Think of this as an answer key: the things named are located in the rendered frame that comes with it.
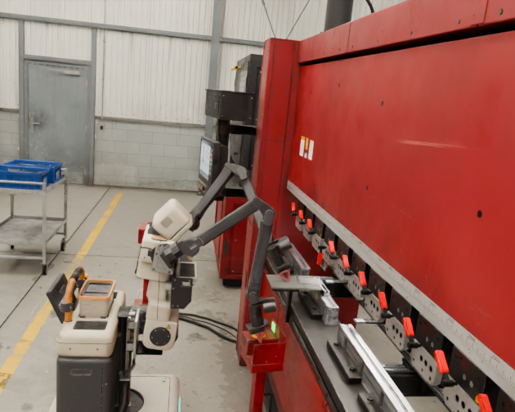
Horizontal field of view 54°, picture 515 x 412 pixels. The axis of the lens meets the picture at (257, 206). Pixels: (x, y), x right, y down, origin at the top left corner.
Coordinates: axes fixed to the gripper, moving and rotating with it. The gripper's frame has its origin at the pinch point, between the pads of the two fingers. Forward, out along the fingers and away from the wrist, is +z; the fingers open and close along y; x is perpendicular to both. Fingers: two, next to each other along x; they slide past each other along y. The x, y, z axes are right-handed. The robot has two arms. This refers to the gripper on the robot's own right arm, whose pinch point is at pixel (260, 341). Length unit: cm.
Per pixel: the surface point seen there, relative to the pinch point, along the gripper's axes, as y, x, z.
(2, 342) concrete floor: -151, 169, 44
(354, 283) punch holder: 35, -34, -35
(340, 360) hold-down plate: 22.7, -39.5, -4.9
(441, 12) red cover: 52, -73, -133
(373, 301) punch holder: 32, -54, -36
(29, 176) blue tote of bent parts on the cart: -124, 313, -50
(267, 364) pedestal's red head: 0.7, -4.7, 10.6
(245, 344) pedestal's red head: -5.7, 7.3, 4.1
